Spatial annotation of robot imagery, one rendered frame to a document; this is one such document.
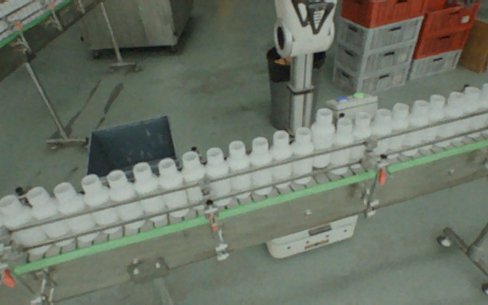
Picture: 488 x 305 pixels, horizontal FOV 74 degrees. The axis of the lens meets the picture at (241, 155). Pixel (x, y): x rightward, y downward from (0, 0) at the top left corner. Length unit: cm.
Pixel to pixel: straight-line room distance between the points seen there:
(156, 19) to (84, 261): 376
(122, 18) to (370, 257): 382
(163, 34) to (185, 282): 327
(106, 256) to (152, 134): 65
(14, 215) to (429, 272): 189
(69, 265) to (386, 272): 158
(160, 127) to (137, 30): 322
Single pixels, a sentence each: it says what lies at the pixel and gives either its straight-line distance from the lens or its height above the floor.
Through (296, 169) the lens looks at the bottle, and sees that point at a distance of 88.
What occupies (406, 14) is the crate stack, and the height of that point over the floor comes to 71.
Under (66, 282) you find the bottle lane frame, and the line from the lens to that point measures 101.
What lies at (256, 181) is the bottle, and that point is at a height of 105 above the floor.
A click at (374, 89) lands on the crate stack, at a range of 343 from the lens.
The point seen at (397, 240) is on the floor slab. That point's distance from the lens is 215.
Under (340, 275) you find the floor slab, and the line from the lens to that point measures 194.
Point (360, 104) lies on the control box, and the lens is 107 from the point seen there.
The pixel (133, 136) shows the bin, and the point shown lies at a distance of 142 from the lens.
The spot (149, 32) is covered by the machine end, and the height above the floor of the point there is 30.
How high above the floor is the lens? 166
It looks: 40 degrees down
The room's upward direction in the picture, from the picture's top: 5 degrees counter-clockwise
